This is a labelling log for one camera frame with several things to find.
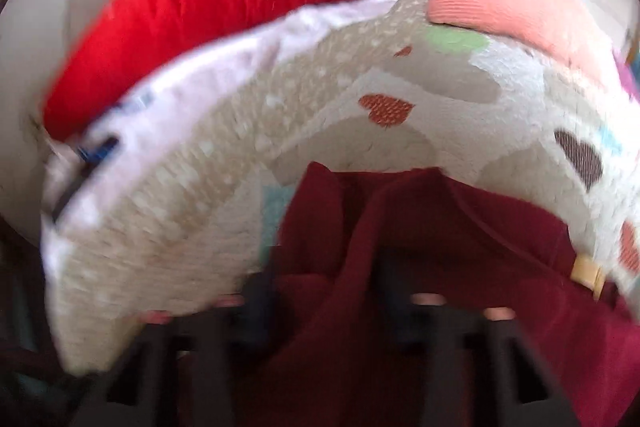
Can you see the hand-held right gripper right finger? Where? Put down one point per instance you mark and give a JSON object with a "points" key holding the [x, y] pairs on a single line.
{"points": [[406, 322]]}

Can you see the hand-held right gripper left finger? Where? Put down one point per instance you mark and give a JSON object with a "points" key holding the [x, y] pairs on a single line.
{"points": [[255, 312]]}

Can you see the dark red garment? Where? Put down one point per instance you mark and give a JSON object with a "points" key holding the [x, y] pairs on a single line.
{"points": [[400, 227]]}

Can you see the quilted patchwork bedspread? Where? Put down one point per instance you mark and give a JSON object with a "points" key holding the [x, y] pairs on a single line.
{"points": [[200, 187]]}

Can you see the red patterned quilt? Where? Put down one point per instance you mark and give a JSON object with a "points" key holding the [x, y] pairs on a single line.
{"points": [[175, 22]]}

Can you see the purple pillow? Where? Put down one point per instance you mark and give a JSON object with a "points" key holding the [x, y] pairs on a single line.
{"points": [[630, 79]]}

